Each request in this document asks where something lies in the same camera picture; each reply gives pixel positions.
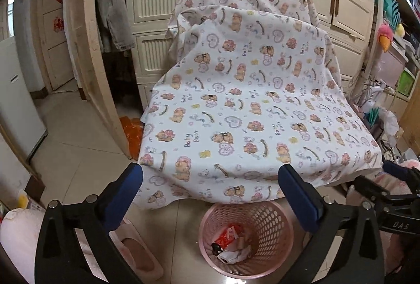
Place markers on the pink plastic waste basket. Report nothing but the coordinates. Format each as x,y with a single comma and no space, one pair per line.
266,227

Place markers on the bear print sheet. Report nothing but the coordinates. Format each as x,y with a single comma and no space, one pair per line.
251,91

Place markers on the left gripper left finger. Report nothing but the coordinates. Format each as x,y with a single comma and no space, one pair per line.
59,256

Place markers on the red snack bag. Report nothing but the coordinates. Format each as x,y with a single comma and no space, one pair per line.
228,235

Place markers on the pink plush bird toy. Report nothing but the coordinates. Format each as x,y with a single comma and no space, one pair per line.
385,36

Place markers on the hanging grey clothes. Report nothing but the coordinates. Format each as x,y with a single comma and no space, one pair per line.
114,28

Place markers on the wooden door frame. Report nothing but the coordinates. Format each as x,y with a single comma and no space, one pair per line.
81,33

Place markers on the orange floor mat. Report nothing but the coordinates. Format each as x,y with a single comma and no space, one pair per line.
133,129

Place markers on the white refrigerator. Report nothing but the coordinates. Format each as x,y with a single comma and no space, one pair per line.
19,115

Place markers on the black lighter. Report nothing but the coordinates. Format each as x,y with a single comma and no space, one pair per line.
216,249

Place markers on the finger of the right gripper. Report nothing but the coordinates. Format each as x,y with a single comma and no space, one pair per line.
398,170

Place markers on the pink slipper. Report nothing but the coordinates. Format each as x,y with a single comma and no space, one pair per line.
136,253

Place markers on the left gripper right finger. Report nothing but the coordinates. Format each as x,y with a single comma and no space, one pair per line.
360,257

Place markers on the white tissue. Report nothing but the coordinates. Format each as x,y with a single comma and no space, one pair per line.
237,251

